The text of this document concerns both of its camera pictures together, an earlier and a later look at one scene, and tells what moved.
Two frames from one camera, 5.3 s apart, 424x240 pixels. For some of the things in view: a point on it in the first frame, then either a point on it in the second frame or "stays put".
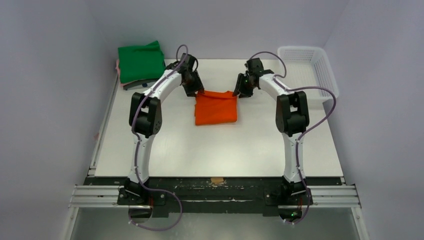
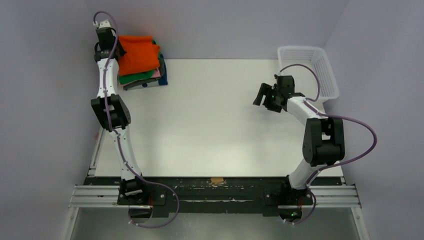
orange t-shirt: x=215 y=107 → x=141 y=54
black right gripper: x=242 y=84 → x=269 y=96
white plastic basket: x=309 y=66 stays put
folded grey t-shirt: x=140 y=85 stays put
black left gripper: x=192 y=83 → x=104 y=38
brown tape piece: x=217 y=179 stays put
